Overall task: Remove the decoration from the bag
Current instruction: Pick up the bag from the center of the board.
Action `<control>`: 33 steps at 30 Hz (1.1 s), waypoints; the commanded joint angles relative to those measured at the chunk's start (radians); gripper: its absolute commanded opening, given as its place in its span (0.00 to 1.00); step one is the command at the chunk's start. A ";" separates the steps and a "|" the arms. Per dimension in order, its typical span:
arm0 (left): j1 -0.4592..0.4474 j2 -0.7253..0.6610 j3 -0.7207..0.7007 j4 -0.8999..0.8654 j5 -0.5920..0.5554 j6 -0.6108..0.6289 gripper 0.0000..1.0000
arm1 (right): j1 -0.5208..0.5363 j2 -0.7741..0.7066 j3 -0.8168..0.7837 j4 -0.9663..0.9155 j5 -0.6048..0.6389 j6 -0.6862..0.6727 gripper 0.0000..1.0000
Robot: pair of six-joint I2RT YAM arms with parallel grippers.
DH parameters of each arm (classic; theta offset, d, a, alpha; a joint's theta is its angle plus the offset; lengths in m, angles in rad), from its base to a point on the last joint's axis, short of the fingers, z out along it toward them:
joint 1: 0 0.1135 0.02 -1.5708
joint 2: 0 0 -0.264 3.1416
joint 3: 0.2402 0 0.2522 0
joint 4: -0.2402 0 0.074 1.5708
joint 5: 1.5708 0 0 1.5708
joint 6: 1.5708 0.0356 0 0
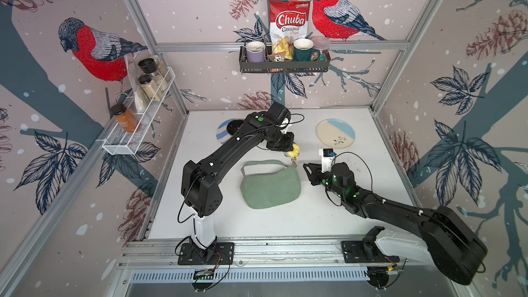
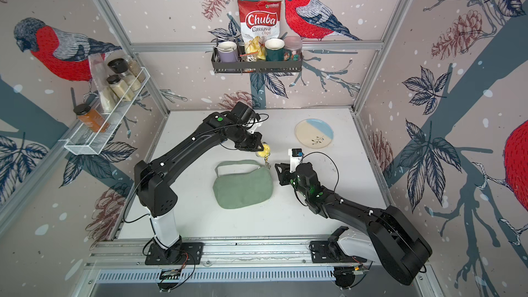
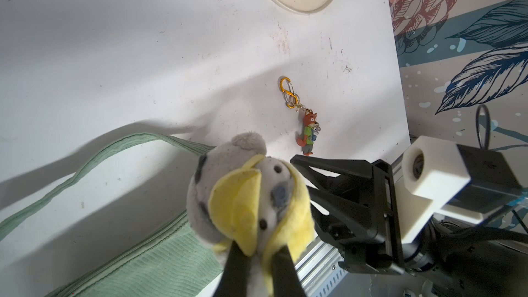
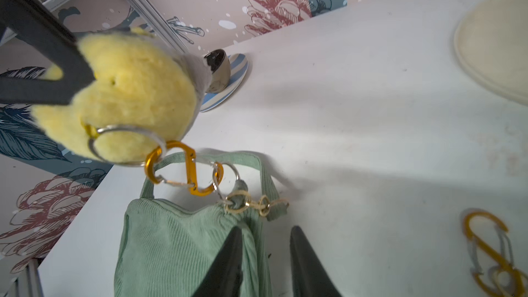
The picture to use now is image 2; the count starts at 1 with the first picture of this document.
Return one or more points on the white wire wall rack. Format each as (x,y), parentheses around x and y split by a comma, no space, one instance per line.
(92,140)

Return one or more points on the orange spice jar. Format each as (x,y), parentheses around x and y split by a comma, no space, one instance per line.
(91,118)

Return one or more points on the tall black lid spice jar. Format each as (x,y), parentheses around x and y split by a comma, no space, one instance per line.
(121,68)

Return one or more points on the black wall shelf basket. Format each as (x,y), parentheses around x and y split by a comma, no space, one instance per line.
(242,67)

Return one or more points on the clear plastic bag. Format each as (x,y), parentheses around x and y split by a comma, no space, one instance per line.
(101,82)

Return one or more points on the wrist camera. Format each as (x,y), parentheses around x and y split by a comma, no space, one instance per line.
(296,157)
(253,125)

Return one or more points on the yellow plush bird keychain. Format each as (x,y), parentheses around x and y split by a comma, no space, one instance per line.
(265,154)

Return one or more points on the green mug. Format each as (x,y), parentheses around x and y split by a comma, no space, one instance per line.
(274,50)

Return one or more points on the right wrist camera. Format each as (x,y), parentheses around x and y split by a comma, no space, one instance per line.
(296,157)

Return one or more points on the purple mug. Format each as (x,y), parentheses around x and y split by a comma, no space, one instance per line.
(228,52)

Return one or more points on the pink lidded jar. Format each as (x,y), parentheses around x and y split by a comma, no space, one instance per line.
(293,48)

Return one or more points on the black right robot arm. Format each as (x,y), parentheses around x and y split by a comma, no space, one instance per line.
(401,249)

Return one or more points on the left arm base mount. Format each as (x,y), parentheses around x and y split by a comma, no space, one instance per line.
(189,253)

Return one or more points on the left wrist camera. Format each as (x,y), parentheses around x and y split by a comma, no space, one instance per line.
(253,125)

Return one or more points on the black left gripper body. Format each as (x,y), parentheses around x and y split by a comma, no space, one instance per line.
(247,141)

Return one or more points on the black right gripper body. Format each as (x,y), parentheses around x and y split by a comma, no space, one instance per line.
(294,181)

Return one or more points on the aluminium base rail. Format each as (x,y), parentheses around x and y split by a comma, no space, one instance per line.
(233,252)

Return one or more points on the red Chuba chips bag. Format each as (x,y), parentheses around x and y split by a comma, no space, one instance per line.
(259,19)

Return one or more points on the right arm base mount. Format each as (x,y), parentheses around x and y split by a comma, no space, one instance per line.
(328,251)

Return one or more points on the green fabric handbag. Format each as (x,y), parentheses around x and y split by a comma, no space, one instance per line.
(240,190)

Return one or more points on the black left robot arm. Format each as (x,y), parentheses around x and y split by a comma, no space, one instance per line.
(153,180)

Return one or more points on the cream and blue plate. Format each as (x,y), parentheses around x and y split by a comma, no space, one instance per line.
(314,133)

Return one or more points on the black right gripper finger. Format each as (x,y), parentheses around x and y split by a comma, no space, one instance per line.
(283,179)
(282,167)

